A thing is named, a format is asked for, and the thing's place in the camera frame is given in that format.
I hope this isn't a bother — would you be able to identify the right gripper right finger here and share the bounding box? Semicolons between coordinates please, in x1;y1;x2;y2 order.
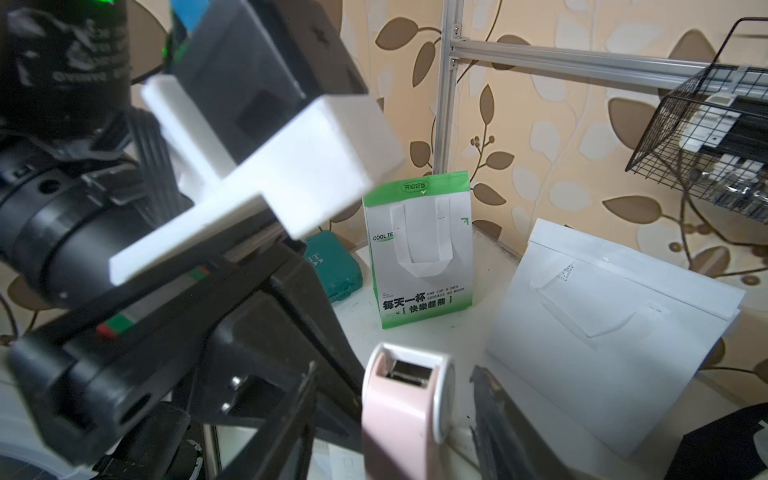
470;365;575;479

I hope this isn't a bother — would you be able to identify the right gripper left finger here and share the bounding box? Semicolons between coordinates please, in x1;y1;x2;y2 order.
217;361;317;480

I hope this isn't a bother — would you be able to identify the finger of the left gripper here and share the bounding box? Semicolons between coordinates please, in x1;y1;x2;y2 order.
189;257;364;450
7;242;300;465

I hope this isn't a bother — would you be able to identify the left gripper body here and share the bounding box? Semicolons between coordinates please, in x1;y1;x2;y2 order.
1;107;193;306

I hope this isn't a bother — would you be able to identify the pink mini stapler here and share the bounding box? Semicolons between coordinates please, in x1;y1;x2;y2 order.
361;342;456;479

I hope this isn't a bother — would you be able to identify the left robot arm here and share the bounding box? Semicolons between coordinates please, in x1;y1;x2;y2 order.
1;1;399;476

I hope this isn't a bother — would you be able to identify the green tool case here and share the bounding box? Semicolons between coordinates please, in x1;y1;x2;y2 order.
304;231;363;302

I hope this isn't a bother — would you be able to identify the large white paper bag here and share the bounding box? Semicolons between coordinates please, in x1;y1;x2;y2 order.
487;219;744;456

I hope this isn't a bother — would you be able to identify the green white bag left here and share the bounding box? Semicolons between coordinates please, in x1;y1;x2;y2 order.
363;171;473;329

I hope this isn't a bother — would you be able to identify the navy bag front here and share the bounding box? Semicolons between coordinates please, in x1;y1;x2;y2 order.
665;403;767;479

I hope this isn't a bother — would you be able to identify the black socket set holder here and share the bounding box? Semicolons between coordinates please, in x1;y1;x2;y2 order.
679;93;767;184

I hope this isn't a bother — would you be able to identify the back wire basket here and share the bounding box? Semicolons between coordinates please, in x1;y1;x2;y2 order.
625;16;768;224

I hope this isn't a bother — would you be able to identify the aluminium frame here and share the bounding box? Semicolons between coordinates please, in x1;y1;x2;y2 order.
431;0;768;176

